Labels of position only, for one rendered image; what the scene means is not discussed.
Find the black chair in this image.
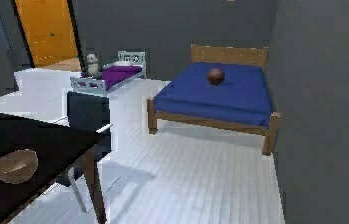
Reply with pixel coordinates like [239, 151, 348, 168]
[55, 90, 114, 214]

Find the wooden bed with blue cover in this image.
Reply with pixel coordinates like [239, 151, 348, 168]
[146, 43, 280, 156]

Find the brown ball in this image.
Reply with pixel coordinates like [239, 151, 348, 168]
[207, 67, 226, 86]

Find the grey bed with purple cover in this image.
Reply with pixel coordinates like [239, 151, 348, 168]
[69, 50, 148, 98]

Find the grey teddy bear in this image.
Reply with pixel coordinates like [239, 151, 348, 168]
[85, 53, 102, 79]

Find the black table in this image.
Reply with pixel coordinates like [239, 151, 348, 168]
[0, 97, 108, 224]

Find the orange door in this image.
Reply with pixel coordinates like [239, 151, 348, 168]
[14, 0, 80, 69]

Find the brown bowl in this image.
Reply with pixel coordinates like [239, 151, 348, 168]
[0, 149, 39, 185]

